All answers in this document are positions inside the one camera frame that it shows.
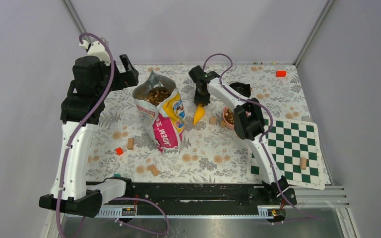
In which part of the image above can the yellow plastic scoop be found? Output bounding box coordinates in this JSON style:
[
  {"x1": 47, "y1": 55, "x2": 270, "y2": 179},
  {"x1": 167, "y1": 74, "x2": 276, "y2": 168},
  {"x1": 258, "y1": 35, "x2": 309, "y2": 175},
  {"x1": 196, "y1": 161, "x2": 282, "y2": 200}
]
[{"x1": 193, "y1": 104, "x2": 205, "y2": 126}]

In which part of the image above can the pet food bag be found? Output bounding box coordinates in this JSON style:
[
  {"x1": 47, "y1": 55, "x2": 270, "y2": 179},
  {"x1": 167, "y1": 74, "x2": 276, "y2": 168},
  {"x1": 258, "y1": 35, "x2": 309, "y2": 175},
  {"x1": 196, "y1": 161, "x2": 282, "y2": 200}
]
[{"x1": 132, "y1": 71, "x2": 185, "y2": 153}]

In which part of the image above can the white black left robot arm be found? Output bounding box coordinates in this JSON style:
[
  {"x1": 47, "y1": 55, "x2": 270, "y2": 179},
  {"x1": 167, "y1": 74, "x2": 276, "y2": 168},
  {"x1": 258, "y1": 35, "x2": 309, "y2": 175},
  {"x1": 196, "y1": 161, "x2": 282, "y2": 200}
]
[{"x1": 39, "y1": 38, "x2": 139, "y2": 218}]

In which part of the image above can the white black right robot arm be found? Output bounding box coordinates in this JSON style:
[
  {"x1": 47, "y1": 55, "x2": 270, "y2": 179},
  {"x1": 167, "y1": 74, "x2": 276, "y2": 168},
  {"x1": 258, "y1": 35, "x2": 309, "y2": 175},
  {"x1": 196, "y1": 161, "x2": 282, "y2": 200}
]
[{"x1": 189, "y1": 65, "x2": 295, "y2": 207}]

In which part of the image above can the pink pet food bowl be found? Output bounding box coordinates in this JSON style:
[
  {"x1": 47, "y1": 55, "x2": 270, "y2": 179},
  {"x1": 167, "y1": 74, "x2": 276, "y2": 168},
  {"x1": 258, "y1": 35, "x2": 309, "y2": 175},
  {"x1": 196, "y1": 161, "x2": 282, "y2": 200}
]
[{"x1": 223, "y1": 107, "x2": 234, "y2": 130}]

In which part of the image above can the wooden cylinder near bowl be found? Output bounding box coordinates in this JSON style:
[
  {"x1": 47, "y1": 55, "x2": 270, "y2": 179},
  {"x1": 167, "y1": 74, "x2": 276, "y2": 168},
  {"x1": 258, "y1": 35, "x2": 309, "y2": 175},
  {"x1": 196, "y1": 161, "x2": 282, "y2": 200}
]
[{"x1": 209, "y1": 117, "x2": 217, "y2": 125}]

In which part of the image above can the black round lid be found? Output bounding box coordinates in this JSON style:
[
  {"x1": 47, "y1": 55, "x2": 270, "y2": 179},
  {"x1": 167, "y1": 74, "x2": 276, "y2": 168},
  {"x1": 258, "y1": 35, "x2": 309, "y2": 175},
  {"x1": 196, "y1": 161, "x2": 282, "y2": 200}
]
[{"x1": 229, "y1": 82, "x2": 251, "y2": 98}]

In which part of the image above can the wooden block left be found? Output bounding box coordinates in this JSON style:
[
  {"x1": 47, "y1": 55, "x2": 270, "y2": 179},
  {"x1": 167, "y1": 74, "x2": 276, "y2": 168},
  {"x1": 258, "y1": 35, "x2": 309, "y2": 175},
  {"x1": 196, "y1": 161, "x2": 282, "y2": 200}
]
[{"x1": 127, "y1": 137, "x2": 134, "y2": 150}]

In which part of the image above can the floral table mat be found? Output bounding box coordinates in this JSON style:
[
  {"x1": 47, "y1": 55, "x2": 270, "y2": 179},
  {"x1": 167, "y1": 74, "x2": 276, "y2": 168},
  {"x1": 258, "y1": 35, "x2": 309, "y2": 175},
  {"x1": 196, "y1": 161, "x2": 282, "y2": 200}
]
[{"x1": 86, "y1": 65, "x2": 312, "y2": 183}]

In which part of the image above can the red block at front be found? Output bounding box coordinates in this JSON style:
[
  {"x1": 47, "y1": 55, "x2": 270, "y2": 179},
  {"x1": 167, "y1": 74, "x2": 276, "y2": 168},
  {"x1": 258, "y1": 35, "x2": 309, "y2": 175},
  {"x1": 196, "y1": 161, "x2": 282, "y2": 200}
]
[{"x1": 115, "y1": 147, "x2": 124, "y2": 156}]

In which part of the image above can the red block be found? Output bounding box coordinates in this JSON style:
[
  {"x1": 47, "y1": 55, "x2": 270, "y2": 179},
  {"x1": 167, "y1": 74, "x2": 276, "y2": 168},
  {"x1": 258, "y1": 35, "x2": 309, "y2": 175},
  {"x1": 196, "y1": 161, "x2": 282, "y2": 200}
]
[
  {"x1": 275, "y1": 70, "x2": 287, "y2": 77},
  {"x1": 115, "y1": 147, "x2": 124, "y2": 156}
]

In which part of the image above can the red block at back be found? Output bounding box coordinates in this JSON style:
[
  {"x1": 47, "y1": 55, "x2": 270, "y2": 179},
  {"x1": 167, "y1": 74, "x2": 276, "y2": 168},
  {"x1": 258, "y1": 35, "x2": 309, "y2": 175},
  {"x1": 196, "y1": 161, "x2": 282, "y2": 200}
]
[{"x1": 275, "y1": 70, "x2": 287, "y2": 77}]

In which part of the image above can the wooden block front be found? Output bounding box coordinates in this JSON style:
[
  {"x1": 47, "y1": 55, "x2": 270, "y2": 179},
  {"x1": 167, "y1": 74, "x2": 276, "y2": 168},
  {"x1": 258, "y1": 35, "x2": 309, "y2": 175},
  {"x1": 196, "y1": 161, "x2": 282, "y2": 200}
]
[{"x1": 148, "y1": 165, "x2": 160, "y2": 177}]

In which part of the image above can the green white checkerboard mat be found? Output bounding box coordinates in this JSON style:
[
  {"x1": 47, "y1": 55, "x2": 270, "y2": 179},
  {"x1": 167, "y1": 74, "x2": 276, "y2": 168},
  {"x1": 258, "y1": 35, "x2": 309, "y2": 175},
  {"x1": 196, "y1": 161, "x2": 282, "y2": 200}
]
[{"x1": 264, "y1": 119, "x2": 326, "y2": 190}]

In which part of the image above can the wooden cylinder on checkerboard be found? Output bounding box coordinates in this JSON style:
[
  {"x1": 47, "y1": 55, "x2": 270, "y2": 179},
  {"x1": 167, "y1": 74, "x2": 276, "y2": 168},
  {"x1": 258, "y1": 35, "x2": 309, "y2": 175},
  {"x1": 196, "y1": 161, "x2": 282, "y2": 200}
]
[{"x1": 299, "y1": 157, "x2": 308, "y2": 170}]

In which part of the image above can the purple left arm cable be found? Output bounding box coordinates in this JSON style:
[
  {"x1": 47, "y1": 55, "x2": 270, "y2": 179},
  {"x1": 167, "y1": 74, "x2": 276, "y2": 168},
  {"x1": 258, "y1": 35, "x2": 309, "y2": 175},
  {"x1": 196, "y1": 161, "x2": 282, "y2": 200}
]
[{"x1": 55, "y1": 32, "x2": 171, "y2": 238}]

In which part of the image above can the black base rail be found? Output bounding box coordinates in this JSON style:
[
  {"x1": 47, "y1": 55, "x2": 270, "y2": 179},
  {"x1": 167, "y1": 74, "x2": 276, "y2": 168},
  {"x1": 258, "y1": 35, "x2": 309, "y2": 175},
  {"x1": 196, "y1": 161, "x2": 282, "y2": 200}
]
[{"x1": 88, "y1": 177, "x2": 298, "y2": 217}]

